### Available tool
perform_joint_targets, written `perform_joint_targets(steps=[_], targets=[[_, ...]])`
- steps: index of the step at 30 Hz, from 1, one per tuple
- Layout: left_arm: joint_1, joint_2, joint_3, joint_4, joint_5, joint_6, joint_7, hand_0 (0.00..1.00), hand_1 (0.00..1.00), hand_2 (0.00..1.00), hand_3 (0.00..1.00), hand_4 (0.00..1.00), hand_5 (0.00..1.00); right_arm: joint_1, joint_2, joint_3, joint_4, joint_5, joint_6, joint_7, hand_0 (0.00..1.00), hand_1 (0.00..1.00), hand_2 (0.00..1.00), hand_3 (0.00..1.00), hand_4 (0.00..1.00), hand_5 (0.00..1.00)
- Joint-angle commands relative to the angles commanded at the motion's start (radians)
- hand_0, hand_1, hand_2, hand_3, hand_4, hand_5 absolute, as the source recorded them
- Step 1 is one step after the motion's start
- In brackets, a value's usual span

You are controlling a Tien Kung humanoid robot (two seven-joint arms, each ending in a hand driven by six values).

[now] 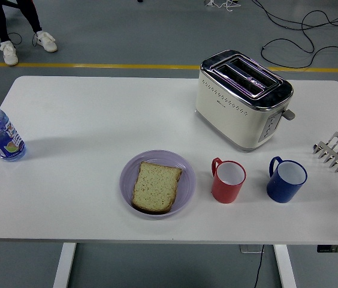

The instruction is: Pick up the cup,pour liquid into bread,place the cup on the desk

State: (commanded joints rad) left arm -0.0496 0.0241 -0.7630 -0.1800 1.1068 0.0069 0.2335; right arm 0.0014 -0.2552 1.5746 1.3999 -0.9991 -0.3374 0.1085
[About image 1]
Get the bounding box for blue plastic cup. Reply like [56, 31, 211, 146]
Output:
[266, 155, 308, 203]

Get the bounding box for slice of toast bread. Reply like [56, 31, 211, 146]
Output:
[131, 161, 183, 215]

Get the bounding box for red plastic cup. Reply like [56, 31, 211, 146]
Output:
[210, 157, 247, 204]

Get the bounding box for purple round plate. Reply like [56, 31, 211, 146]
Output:
[119, 149, 197, 220]

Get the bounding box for cream and chrome toaster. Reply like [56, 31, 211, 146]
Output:
[195, 49, 296, 153]

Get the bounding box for grey box under table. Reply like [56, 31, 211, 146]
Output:
[239, 244, 265, 254]

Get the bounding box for white table leg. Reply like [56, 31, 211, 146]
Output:
[273, 244, 297, 288]
[52, 242, 77, 288]

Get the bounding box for person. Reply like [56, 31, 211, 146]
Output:
[0, 0, 59, 66]

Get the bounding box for white floor cable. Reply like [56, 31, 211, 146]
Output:
[204, 0, 242, 13]

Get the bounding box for thin black hanging cable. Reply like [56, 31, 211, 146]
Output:
[252, 244, 265, 288]

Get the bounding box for long black floor cable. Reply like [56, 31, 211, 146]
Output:
[251, 0, 338, 70]

